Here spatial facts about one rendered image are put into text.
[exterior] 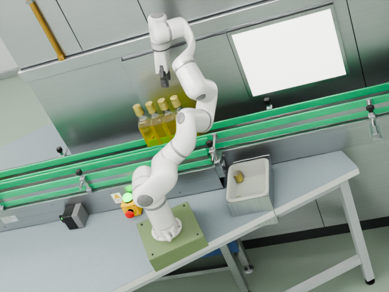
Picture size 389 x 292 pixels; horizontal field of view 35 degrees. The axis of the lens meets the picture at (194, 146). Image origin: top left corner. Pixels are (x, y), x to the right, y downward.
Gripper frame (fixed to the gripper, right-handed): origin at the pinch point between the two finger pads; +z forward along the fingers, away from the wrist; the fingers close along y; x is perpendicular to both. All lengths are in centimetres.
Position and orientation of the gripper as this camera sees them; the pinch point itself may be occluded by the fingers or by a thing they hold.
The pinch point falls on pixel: (165, 79)
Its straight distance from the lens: 250.6
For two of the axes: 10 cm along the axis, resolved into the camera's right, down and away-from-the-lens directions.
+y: -0.9, 6.3, -7.7
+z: 0.9, 7.8, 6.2
